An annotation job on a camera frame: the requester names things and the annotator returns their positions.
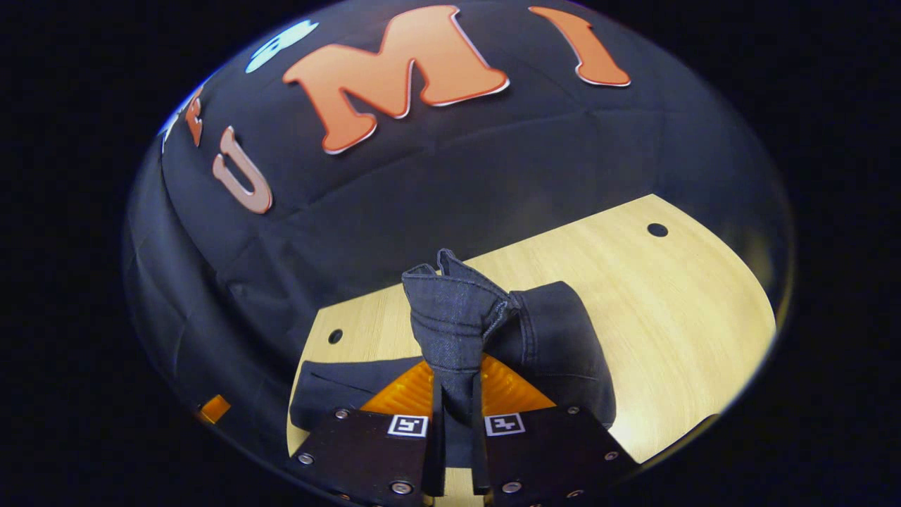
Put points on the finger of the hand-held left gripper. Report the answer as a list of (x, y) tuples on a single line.
[(213, 409)]

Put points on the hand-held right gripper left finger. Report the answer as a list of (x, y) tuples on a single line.
[(436, 451)]

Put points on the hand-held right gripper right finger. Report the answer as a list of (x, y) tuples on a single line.
[(480, 451)]

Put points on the dark grey jeans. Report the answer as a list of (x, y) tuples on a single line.
[(450, 317)]

